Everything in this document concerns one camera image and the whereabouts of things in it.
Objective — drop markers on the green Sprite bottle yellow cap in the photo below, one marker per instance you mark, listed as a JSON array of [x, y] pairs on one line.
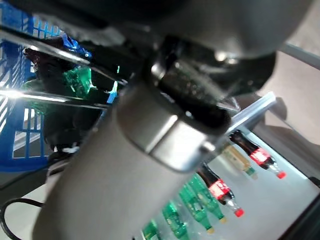
[[77, 80], [197, 212], [151, 231], [175, 220], [207, 200]]

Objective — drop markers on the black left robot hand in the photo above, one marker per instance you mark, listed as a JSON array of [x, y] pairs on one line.
[[120, 175]]

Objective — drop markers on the blue plastic shopping basket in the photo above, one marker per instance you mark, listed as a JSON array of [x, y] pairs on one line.
[[25, 162]]

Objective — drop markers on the Pepsi cola bottle blue cap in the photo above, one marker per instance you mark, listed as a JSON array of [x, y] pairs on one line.
[[50, 65]]

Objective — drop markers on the Coca-Cola bottle red cap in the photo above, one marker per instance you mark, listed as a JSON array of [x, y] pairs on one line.
[[257, 155], [220, 190]]

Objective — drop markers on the black shelf with clear rail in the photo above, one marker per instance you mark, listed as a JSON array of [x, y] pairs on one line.
[[250, 112]]

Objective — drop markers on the small yellow tea bottle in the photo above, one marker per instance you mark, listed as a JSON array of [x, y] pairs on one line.
[[240, 160]]

